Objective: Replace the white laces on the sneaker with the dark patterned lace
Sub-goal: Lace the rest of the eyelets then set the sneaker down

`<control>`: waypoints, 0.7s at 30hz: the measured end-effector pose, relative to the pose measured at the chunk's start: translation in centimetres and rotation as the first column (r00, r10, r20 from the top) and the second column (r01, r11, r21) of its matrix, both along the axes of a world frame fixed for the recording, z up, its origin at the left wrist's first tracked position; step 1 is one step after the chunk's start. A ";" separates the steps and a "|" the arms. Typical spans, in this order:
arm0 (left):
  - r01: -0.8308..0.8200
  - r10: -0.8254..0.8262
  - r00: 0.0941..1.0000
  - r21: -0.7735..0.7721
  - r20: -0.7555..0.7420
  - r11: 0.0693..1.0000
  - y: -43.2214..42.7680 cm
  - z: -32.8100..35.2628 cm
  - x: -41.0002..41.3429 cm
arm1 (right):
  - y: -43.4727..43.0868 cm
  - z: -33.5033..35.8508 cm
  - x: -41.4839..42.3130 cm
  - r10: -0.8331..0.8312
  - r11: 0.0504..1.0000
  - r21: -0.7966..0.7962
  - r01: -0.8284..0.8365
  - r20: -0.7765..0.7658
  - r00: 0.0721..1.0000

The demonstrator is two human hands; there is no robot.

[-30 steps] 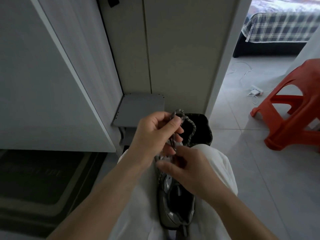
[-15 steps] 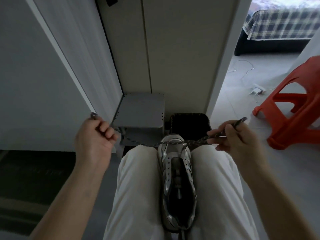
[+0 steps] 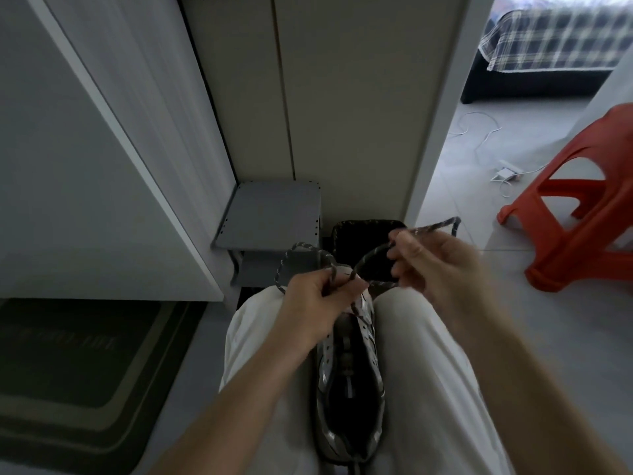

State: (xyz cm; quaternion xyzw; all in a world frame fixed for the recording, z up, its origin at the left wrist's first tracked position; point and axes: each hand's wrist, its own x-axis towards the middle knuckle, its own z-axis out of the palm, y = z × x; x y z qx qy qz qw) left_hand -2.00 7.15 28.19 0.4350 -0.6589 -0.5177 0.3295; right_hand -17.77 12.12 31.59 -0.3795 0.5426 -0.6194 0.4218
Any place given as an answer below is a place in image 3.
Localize person's right hand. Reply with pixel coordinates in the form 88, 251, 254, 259
388, 227, 492, 338

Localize person's left hand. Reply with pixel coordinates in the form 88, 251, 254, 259
278, 268, 368, 350

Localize grey speckled shoelace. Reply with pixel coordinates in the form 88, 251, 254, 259
274, 217, 462, 318

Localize person's left forearm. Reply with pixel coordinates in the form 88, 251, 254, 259
147, 311, 324, 475

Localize person's right forearm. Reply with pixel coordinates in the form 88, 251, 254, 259
447, 297, 633, 475

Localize black waste basket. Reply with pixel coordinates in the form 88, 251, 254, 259
330, 219, 409, 288

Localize silver grey sneaker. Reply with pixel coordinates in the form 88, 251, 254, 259
313, 287, 387, 466

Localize small grey shelf rack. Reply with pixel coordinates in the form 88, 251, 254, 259
212, 180, 323, 303

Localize person's beige trousers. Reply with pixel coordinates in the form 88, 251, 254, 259
218, 283, 516, 475

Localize white power adapter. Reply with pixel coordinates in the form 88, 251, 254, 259
491, 160, 526, 184

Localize white closet doors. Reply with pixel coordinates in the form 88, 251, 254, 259
179, 0, 496, 229

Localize red plastic stool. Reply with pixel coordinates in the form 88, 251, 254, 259
497, 104, 633, 293

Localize dark bed base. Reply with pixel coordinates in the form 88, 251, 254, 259
460, 53, 615, 105

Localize plaid bed sheet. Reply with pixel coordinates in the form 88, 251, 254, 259
477, 0, 633, 75

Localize dark striped doormat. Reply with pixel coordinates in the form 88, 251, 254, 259
0, 298, 204, 475

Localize white cabinet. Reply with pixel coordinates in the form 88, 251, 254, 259
0, 0, 239, 305

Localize white cable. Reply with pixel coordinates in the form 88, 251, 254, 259
447, 111, 503, 155

